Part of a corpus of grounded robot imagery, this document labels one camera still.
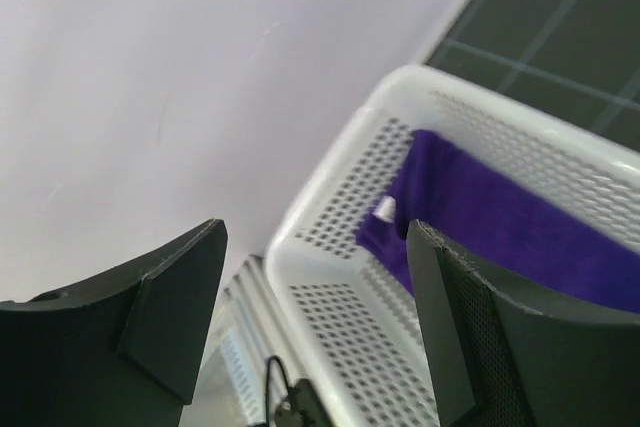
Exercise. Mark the white plastic mesh basket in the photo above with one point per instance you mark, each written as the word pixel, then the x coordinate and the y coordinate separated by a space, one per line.
pixel 354 323

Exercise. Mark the black grid mat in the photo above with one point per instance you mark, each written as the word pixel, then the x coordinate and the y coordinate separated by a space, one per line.
pixel 576 60

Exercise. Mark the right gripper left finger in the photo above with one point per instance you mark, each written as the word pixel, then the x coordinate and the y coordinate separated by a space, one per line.
pixel 121 348

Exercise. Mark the purple towel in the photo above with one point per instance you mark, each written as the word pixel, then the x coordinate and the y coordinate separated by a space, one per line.
pixel 492 216

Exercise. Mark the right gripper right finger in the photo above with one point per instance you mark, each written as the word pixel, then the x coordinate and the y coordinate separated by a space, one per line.
pixel 505 351

